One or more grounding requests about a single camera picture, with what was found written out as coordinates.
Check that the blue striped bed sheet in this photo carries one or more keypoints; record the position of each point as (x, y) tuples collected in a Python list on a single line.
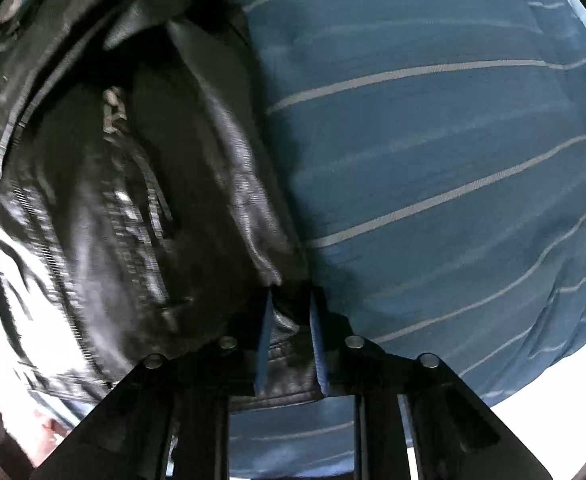
[(423, 160)]

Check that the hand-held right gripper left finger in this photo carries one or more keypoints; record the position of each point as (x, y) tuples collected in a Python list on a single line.
[(263, 345)]

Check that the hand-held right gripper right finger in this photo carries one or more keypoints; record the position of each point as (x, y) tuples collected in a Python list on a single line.
[(320, 350)]

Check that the black leather jacket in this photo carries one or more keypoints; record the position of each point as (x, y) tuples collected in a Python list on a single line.
[(138, 200)]

